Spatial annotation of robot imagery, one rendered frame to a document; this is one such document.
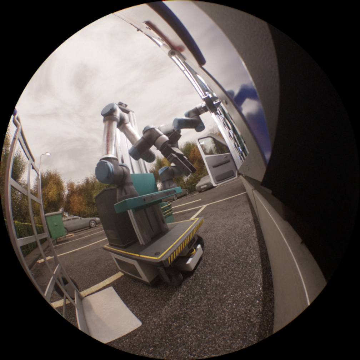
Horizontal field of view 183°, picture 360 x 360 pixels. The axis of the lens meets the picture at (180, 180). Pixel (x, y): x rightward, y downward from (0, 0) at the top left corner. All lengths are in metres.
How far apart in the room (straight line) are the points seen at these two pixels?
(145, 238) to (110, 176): 0.56
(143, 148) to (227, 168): 3.33
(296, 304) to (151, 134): 0.64
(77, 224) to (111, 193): 9.84
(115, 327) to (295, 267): 0.85
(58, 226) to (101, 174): 5.87
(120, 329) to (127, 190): 0.86
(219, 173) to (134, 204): 3.21
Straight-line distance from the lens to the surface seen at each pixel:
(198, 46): 0.17
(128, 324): 0.84
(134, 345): 0.76
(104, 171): 0.60
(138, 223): 0.90
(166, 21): 0.18
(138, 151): 0.56
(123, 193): 0.69
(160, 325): 0.75
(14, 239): 0.63
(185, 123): 0.72
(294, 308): 0.17
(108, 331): 0.89
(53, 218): 6.38
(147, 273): 0.87
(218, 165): 3.67
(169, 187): 1.03
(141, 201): 0.70
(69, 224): 10.75
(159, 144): 0.53
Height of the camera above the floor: 0.62
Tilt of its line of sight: 6 degrees up
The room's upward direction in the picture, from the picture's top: 19 degrees counter-clockwise
